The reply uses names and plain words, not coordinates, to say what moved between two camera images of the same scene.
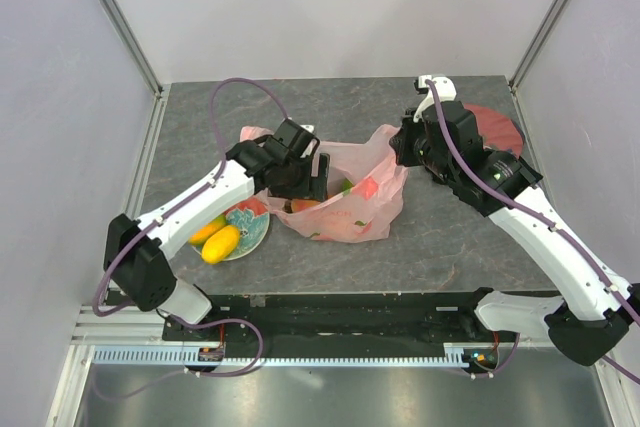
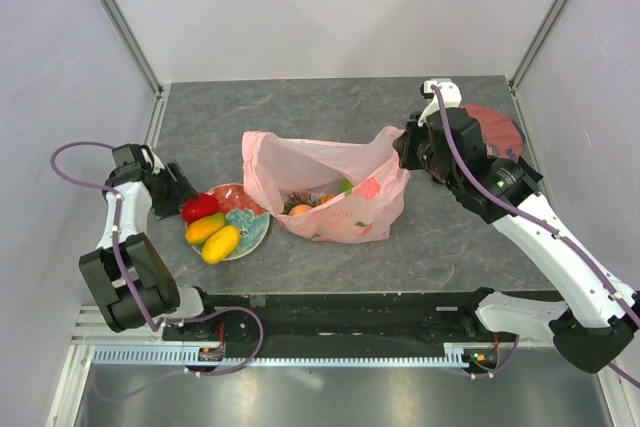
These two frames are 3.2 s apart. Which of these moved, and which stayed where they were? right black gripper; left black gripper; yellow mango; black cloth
Moved: left black gripper
Stayed: black cloth; right black gripper; yellow mango
